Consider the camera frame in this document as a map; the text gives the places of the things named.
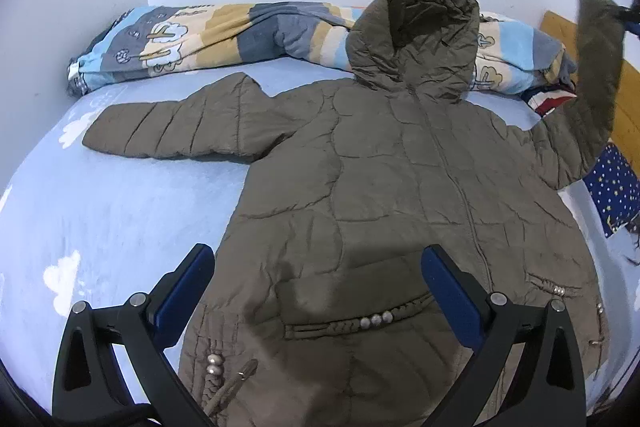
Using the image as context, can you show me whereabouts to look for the colourful patchwork cartoon quilt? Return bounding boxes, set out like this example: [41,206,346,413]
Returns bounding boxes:
[67,1,577,96]

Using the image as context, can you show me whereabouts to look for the blue star moon pillow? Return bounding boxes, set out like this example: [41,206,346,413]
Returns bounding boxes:
[519,83,640,239]

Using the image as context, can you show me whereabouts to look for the light blue cloud bedsheet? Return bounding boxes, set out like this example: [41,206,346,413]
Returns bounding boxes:
[1,58,639,412]

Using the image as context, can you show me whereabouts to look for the wooden headboard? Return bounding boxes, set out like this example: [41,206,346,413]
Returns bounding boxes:
[539,11,640,174]

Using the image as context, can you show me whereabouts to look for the clear purple eyeglasses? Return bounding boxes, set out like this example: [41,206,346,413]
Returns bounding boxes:
[623,215,640,267]

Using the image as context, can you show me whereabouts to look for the olive quilted hooded coat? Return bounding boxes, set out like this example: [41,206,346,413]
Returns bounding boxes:
[84,0,624,426]

